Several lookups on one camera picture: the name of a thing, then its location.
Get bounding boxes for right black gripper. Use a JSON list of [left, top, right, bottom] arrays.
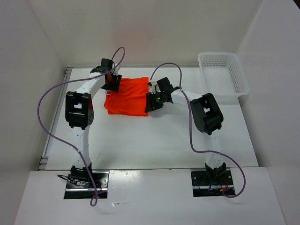
[[144, 91, 165, 113]]

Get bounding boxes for orange mesh shorts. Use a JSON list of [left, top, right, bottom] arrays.
[[104, 77, 149, 117]]

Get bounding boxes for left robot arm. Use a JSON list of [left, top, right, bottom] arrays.
[[65, 59, 122, 188]]

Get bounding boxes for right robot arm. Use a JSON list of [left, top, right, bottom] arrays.
[[145, 77, 226, 184]]

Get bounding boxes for white plastic basket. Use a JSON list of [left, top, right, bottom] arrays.
[[198, 52, 249, 98]]

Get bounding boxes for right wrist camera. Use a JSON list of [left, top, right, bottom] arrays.
[[148, 81, 160, 94]]

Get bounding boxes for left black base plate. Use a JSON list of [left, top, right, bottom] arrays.
[[64, 171, 109, 200]]

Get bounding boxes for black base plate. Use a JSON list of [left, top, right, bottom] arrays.
[[64, 171, 109, 200], [190, 169, 235, 197]]

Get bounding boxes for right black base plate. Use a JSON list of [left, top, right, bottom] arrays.
[[190, 169, 235, 197]]

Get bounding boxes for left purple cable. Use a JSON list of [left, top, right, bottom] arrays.
[[37, 46, 126, 207]]

